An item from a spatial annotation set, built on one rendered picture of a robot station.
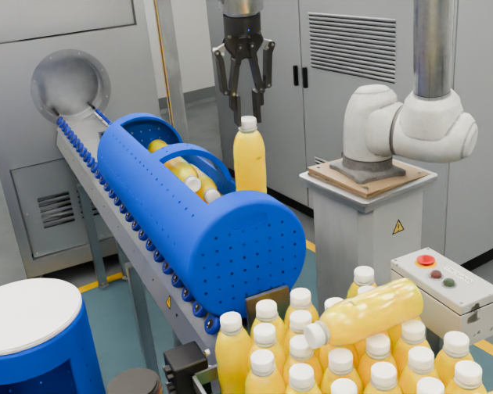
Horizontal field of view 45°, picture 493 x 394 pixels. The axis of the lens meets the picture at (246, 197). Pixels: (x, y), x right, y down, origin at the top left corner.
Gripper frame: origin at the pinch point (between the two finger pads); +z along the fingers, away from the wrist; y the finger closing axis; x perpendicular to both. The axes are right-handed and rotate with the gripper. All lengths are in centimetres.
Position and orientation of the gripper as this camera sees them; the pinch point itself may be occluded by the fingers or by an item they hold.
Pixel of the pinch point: (246, 108)
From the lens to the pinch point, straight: 129.7
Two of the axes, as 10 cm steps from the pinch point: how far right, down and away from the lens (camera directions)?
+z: 0.5, 8.6, 5.0
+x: 3.4, 4.6, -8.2
